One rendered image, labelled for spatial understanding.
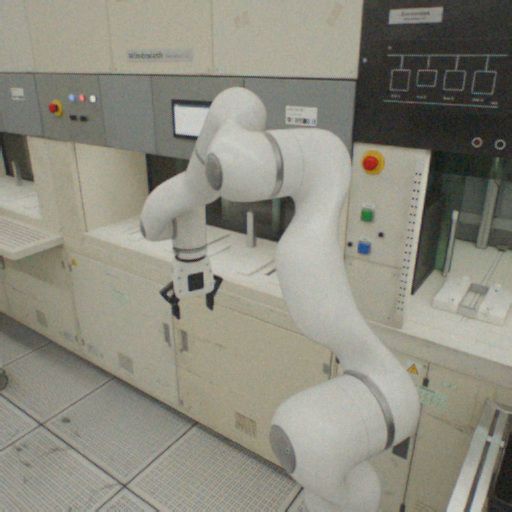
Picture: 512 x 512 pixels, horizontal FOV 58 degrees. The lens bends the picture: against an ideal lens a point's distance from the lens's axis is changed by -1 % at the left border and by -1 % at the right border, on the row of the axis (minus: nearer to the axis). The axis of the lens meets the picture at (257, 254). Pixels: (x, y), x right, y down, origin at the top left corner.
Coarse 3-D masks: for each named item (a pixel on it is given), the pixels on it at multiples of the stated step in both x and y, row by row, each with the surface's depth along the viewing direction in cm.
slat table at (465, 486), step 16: (480, 416) 119; (496, 416) 122; (480, 432) 113; (496, 432) 113; (480, 448) 109; (496, 448) 109; (464, 464) 104; (480, 464) 129; (464, 480) 100; (480, 480) 100; (464, 496) 97; (480, 496) 97
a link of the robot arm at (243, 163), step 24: (240, 96) 74; (216, 120) 76; (240, 120) 68; (264, 120) 75; (216, 144) 64; (240, 144) 63; (264, 144) 64; (216, 168) 63; (240, 168) 62; (264, 168) 63; (216, 192) 66; (240, 192) 64; (264, 192) 65
